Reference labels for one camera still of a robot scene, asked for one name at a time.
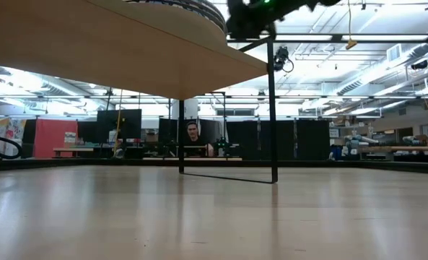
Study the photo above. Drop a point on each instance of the black table edge frame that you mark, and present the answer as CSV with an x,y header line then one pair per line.
x,y
55,164

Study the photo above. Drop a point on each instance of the colourful patterned cloth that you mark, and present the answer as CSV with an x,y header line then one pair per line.
x,y
6,133

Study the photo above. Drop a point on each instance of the wooden bench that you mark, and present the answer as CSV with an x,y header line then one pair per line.
x,y
73,149

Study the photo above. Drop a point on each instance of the black hanging overhead camera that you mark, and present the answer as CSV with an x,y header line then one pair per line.
x,y
282,57

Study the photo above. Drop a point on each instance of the red partition panel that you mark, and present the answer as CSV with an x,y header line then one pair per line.
x,y
51,139

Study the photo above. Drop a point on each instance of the black screen panel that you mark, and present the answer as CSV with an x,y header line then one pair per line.
x,y
127,122

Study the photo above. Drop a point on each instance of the black overhead frame beam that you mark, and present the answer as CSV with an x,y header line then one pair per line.
x,y
343,40

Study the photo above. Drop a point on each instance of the white column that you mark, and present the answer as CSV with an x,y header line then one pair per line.
x,y
191,108

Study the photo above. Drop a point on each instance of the person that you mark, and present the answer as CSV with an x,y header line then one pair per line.
x,y
192,135

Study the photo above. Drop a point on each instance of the wooden shelf with black frame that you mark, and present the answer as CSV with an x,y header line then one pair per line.
x,y
109,50

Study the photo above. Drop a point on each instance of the black partition wall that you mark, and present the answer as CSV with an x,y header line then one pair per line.
x,y
300,139

